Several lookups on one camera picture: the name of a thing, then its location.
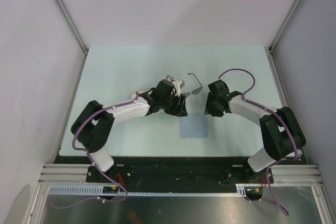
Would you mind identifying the aluminium front frame rail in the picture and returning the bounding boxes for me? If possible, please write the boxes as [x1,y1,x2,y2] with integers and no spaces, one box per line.
[38,164,323,186]

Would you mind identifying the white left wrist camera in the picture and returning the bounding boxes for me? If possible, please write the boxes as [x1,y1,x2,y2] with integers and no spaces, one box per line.
[171,79,185,97]

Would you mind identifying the right rear aluminium post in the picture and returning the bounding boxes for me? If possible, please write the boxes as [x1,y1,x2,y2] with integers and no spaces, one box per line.
[268,0,305,53]

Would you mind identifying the grey slotted cable duct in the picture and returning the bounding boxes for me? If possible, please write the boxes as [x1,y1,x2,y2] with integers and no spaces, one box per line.
[48,184,247,197]

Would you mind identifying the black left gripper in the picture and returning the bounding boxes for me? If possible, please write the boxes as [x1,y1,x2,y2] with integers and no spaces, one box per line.
[160,92,187,117]

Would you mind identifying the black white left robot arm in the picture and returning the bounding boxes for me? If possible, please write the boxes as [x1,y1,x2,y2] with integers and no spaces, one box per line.
[71,79,187,182]

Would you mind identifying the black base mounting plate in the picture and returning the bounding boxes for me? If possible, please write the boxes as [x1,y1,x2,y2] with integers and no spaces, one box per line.
[53,156,307,195]

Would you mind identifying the black gold aviator sunglasses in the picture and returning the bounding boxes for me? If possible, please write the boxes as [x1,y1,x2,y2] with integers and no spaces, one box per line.
[183,73,203,98]

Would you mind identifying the aluminium post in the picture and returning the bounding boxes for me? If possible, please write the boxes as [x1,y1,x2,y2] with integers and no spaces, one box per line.
[53,0,89,56]
[268,0,305,53]

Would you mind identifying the blue square cleaning cloth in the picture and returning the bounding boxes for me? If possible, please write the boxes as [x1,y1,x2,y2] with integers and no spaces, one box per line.
[179,113,208,139]

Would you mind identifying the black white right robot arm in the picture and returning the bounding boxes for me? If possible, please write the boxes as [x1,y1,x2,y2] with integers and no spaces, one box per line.
[205,80,306,183]

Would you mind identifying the left rear aluminium post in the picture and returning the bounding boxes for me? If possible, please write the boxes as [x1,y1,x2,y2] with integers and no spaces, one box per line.
[53,0,89,56]

